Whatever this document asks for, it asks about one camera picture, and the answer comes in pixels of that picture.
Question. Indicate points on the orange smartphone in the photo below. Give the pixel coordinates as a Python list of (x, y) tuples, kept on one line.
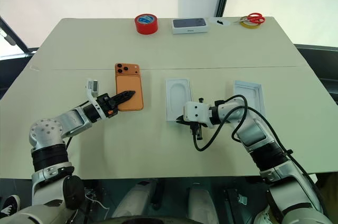
[(129, 81)]

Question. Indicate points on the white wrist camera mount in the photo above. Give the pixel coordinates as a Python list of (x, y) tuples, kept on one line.
[(93, 86), (196, 111)]

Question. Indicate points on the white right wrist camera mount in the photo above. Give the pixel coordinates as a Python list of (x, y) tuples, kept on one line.
[(196, 111)]

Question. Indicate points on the closed printed phone box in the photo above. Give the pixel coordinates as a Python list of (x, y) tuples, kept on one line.
[(190, 24)]

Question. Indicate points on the black and white sneaker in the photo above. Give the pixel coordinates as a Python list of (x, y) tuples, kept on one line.
[(9, 205)]

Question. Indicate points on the dark side furniture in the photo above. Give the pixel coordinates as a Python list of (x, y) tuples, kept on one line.
[(320, 68)]

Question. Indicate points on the white phone box lid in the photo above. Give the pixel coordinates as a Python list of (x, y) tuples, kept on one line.
[(249, 90)]

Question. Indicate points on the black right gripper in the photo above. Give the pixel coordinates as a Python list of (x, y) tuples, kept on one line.
[(196, 129)]

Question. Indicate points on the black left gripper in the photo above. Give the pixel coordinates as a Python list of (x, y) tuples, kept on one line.
[(107, 105)]

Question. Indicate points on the white rounded leg cover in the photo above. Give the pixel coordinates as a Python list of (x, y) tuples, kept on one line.
[(202, 200), (134, 197)]

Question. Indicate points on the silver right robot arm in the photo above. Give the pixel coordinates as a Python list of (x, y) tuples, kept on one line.
[(253, 131)]

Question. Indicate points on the white disc with black mark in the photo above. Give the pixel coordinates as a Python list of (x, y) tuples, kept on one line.
[(219, 22)]

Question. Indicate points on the yellow tape roll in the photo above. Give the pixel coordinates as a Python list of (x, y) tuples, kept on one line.
[(249, 24)]

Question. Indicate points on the black slanted frame bar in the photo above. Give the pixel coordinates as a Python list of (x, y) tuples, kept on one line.
[(16, 39)]

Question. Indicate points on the white phone box base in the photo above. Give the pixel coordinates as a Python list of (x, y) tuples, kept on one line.
[(179, 94)]

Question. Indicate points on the red tape roll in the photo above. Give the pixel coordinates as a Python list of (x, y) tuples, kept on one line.
[(146, 24)]

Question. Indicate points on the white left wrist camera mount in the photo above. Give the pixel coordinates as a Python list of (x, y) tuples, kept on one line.
[(93, 86)]

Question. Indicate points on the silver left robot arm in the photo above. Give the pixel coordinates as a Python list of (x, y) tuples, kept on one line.
[(52, 126)]

